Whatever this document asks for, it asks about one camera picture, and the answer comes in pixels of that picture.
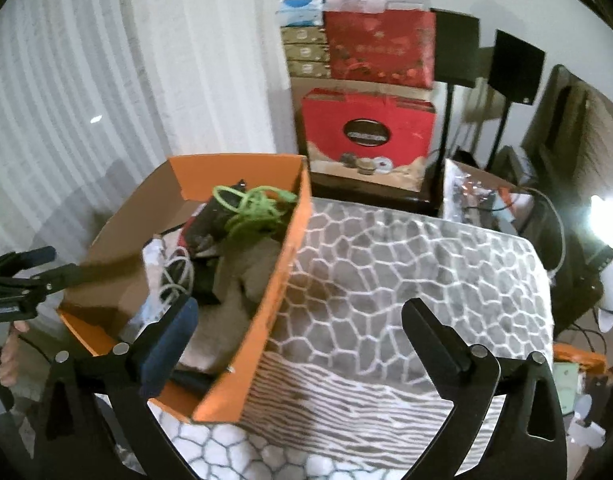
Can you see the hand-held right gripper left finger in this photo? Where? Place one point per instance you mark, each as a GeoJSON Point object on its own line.
{"type": "Point", "coordinates": [171, 340]}

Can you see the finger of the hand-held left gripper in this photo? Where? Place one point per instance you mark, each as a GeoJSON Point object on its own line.
{"type": "Point", "coordinates": [56, 276]}
{"type": "Point", "coordinates": [34, 256]}

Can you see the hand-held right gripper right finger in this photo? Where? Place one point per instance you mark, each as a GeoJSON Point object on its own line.
{"type": "Point", "coordinates": [436, 345]}

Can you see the orange cardboard box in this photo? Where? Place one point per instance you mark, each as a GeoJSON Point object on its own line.
{"type": "Point", "coordinates": [276, 300]}

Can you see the person's left hand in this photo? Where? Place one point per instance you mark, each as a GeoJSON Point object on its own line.
{"type": "Point", "coordinates": [7, 360]}

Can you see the white plastic packet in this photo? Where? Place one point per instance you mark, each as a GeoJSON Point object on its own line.
{"type": "Point", "coordinates": [151, 260]}

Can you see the beige terry oven mitt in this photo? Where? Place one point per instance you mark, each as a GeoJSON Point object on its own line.
{"type": "Point", "coordinates": [236, 280]}

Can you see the grey white patterned blanket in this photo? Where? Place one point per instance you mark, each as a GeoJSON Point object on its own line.
{"type": "Point", "coordinates": [386, 270]}

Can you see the black device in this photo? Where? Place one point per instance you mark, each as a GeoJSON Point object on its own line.
{"type": "Point", "coordinates": [211, 220]}

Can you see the small orange box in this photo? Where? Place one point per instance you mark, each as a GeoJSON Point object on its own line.
{"type": "Point", "coordinates": [581, 355]}

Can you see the crinkled clear plastic bag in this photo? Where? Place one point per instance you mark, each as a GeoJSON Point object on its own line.
{"type": "Point", "coordinates": [466, 190]}

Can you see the dark wooden cabinet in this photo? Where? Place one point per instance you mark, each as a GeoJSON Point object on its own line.
{"type": "Point", "coordinates": [366, 185]}

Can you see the white sheer curtain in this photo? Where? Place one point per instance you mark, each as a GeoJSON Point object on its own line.
{"type": "Point", "coordinates": [86, 60]}

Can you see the bright lamp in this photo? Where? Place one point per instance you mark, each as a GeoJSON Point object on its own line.
{"type": "Point", "coordinates": [606, 215]}

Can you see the dark wooden panel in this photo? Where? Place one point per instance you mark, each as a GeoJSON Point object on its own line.
{"type": "Point", "coordinates": [576, 125]}

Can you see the black speaker on stand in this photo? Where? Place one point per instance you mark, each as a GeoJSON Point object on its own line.
{"type": "Point", "coordinates": [454, 45]}
{"type": "Point", "coordinates": [516, 65]}

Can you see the red floral gift bag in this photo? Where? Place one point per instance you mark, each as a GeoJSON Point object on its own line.
{"type": "Point", "coordinates": [376, 50]}

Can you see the tan flat box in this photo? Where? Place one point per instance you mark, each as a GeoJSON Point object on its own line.
{"type": "Point", "coordinates": [304, 35]}
{"type": "Point", "coordinates": [306, 52]}
{"type": "Point", "coordinates": [309, 69]}

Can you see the blue tissue box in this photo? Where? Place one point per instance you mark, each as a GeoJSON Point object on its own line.
{"type": "Point", "coordinates": [301, 12]}

